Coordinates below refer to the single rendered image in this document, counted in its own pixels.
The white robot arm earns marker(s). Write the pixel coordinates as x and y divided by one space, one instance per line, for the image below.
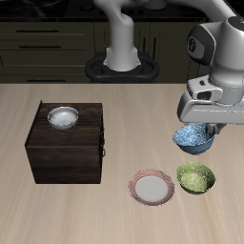
122 44

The blue bowl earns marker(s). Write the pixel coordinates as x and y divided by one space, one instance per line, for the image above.
192 139

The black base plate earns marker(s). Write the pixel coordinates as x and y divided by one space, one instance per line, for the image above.
95 68

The green bowl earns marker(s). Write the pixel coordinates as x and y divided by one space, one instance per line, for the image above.
195 177

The white bowl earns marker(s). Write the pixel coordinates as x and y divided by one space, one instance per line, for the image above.
63 117

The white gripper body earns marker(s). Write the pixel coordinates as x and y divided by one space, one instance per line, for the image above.
203 111

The dark wooden cabinet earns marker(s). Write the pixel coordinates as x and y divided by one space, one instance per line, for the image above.
66 143

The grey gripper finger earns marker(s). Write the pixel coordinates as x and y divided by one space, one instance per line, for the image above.
211 129

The white plate with red rim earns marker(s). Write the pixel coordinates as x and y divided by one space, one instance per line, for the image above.
151 187

